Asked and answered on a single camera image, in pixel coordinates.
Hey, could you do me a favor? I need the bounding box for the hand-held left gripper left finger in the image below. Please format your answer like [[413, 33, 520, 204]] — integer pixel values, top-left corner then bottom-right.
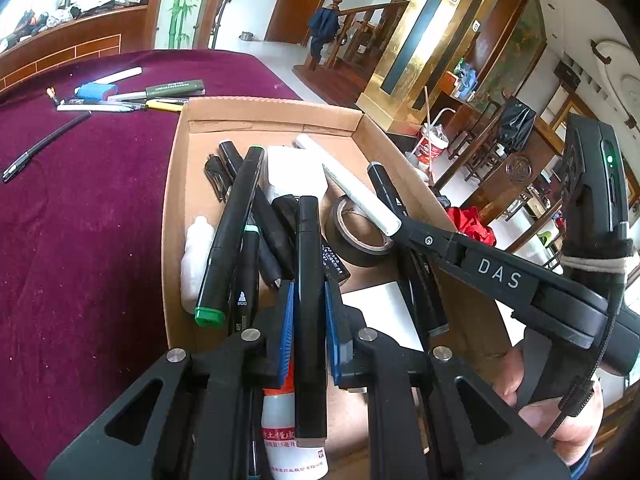
[[45, 280, 296, 480]]

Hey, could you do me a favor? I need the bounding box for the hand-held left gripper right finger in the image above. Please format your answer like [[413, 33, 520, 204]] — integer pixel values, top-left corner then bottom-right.
[[324, 280, 572, 480]]

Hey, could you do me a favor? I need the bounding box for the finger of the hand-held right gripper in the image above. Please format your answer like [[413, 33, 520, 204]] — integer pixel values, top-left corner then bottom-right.
[[392, 215, 551, 328]]

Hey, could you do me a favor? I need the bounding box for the dark tape roll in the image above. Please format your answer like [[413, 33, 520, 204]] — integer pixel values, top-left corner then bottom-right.
[[324, 195, 397, 267]]

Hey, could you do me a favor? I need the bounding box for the white plastic bottle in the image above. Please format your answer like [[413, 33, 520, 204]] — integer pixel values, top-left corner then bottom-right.
[[181, 216, 217, 313]]

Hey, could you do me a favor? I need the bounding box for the white glue bottle orange cap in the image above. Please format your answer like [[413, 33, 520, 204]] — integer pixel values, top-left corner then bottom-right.
[[260, 360, 330, 479]]

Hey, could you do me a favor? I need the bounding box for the black marker green cap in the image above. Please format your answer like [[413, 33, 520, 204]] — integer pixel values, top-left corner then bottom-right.
[[194, 146, 266, 329]]

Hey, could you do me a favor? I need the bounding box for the white utility knife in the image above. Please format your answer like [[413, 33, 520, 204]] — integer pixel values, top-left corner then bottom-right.
[[295, 134, 404, 234]]

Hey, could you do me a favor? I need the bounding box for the large white charger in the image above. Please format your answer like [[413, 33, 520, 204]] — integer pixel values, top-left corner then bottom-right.
[[266, 146, 329, 206]]

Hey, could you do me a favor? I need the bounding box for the black clip pen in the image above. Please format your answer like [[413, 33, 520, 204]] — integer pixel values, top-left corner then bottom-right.
[[204, 155, 235, 204]]

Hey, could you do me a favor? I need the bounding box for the cardboard box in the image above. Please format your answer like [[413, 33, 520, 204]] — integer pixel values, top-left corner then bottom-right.
[[161, 96, 516, 441]]

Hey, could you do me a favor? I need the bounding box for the person's right hand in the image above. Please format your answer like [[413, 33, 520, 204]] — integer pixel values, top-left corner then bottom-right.
[[492, 345, 608, 466]]

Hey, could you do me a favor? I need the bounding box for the red cloth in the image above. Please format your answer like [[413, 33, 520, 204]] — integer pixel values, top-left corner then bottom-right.
[[446, 206, 497, 247]]

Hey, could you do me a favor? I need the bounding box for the black backpack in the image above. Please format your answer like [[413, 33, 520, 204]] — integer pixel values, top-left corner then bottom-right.
[[497, 97, 537, 153]]

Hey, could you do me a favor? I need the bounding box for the white bucket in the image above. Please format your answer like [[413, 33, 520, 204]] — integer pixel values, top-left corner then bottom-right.
[[416, 122, 449, 172]]

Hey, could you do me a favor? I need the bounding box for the wooden chair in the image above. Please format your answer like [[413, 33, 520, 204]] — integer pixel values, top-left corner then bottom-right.
[[447, 95, 506, 181]]

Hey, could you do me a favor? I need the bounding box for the large landscape painting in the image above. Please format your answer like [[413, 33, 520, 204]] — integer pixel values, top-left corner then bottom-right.
[[470, 0, 549, 108]]

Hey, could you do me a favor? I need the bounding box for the gold pillar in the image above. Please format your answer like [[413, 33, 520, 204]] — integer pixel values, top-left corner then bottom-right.
[[357, 0, 511, 133]]

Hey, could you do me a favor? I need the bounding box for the burgundy velvet tablecloth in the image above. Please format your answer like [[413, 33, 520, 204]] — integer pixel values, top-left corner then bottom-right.
[[0, 49, 306, 466]]

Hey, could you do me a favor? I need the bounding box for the dark green pen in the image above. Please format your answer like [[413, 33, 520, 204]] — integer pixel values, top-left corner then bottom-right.
[[107, 79, 206, 102]]

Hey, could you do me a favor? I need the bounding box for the wooden stair railing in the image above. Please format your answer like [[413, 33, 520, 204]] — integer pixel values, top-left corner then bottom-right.
[[292, 0, 412, 106]]

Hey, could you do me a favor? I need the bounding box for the long white pen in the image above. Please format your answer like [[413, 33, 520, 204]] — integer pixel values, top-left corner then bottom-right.
[[56, 101, 148, 112]]

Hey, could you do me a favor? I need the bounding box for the blue jacket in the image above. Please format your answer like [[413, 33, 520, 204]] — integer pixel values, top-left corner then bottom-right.
[[307, 6, 344, 59]]

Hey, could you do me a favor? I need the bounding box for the short white pen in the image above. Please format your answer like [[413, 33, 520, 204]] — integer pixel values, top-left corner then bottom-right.
[[75, 66, 143, 95]]

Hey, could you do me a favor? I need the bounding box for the brown wooden door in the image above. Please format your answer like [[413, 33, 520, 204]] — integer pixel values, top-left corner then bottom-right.
[[264, 0, 341, 47]]

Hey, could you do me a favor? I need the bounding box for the wooden counter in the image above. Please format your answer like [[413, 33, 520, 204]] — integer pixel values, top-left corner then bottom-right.
[[0, 5, 157, 92]]

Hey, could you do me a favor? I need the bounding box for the green bamboo wall sticker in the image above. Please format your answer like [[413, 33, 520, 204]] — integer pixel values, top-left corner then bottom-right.
[[167, 0, 210, 51]]

